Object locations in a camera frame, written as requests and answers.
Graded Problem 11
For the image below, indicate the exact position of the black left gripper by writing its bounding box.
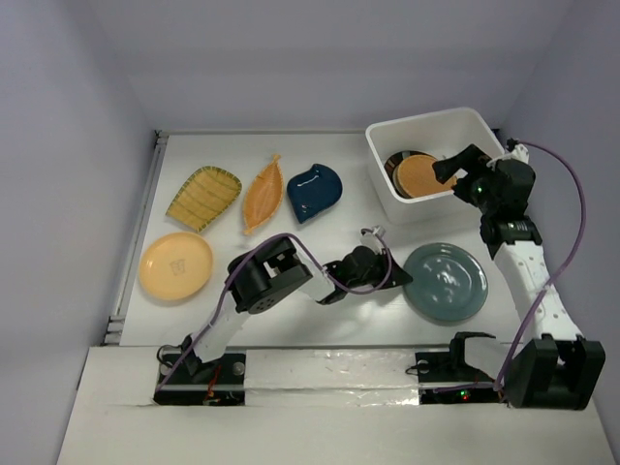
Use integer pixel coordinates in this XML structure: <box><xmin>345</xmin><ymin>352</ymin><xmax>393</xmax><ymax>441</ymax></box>
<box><xmin>345</xmin><ymin>249</ymin><xmax>409</xmax><ymax>292</ymax></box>

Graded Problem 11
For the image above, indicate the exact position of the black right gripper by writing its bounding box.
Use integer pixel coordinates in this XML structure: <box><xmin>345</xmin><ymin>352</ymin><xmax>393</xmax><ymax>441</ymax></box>
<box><xmin>432</xmin><ymin>143</ymin><xmax>499</xmax><ymax>215</ymax></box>

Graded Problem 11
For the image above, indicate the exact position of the teal round ceramic plate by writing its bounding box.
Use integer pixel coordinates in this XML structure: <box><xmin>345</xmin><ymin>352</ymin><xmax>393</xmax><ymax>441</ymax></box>
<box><xmin>403</xmin><ymin>242</ymin><xmax>488</xmax><ymax>324</ymax></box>

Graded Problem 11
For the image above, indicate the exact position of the orange woven round plate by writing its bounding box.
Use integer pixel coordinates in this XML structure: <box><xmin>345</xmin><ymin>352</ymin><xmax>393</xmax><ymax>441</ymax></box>
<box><xmin>392</xmin><ymin>154</ymin><xmax>457</xmax><ymax>199</ymax></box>

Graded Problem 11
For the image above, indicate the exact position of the striped rim round plate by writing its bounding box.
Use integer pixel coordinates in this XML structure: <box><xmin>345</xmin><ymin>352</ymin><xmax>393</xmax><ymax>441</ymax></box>
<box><xmin>384</xmin><ymin>150</ymin><xmax>436</xmax><ymax>198</ymax></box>

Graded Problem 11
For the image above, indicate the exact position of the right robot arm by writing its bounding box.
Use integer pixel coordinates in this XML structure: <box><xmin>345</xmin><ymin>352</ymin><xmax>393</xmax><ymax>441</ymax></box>
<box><xmin>433</xmin><ymin>139</ymin><xmax>605</xmax><ymax>411</ymax></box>

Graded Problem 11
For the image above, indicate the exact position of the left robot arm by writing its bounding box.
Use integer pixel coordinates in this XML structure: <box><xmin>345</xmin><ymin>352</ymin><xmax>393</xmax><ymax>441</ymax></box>
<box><xmin>179</xmin><ymin>228</ymin><xmax>413</xmax><ymax>383</ymax></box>

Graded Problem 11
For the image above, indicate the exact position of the white plastic bin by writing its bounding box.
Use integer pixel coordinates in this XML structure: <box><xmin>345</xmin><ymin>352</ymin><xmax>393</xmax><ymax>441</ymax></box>
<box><xmin>365</xmin><ymin>107</ymin><xmax>504</xmax><ymax>225</ymax></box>

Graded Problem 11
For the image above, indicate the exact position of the dark blue leaf dish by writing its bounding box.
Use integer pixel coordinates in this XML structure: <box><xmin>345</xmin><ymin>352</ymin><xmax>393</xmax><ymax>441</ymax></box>
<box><xmin>287</xmin><ymin>164</ymin><xmax>343</xmax><ymax>224</ymax></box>

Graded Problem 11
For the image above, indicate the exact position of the orange leaf-shaped plate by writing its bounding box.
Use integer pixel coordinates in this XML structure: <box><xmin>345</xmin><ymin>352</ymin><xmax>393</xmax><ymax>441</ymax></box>
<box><xmin>242</xmin><ymin>154</ymin><xmax>284</xmax><ymax>235</ymax></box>

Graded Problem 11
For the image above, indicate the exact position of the white front panel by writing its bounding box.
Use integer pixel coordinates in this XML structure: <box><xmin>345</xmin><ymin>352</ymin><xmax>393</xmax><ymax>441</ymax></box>
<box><xmin>59</xmin><ymin>347</ymin><xmax>614</xmax><ymax>464</ymax></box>

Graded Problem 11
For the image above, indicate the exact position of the yellow green bamboo-pattern plate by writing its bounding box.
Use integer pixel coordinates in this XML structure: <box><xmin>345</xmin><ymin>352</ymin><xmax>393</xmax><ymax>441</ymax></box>
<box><xmin>166</xmin><ymin>166</ymin><xmax>242</xmax><ymax>233</ymax></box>

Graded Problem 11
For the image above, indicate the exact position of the yellow round plate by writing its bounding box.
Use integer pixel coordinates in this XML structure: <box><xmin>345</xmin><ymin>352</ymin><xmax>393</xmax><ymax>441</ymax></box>
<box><xmin>139</xmin><ymin>232</ymin><xmax>214</xmax><ymax>301</ymax></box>

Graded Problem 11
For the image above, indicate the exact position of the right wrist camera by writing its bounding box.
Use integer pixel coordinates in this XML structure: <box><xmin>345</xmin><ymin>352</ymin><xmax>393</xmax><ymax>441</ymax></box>
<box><xmin>505</xmin><ymin>138</ymin><xmax>530</xmax><ymax>165</ymax></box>

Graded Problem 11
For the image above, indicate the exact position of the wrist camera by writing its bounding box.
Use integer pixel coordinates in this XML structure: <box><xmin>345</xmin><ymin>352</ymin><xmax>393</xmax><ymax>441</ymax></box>
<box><xmin>505</xmin><ymin>138</ymin><xmax>530</xmax><ymax>165</ymax></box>
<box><xmin>360</xmin><ymin>225</ymin><xmax>386</xmax><ymax>242</ymax></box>

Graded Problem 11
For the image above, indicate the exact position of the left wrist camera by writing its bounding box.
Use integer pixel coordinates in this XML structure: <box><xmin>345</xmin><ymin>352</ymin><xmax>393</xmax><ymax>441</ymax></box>
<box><xmin>360</xmin><ymin>225</ymin><xmax>386</xmax><ymax>242</ymax></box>

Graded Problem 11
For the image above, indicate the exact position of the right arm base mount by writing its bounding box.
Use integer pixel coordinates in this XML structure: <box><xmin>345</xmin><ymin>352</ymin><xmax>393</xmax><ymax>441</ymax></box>
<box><xmin>406</xmin><ymin>331</ymin><xmax>509</xmax><ymax>405</ymax></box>

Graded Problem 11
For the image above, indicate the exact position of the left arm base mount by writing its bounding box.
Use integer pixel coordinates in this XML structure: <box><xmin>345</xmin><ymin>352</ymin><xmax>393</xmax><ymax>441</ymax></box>
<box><xmin>153</xmin><ymin>346</ymin><xmax>246</xmax><ymax>407</ymax></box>

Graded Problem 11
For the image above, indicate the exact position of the aluminium side rail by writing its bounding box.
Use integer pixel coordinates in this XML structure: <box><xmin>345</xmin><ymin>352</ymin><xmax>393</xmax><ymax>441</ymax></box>
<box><xmin>101</xmin><ymin>131</ymin><xmax>170</xmax><ymax>347</ymax></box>

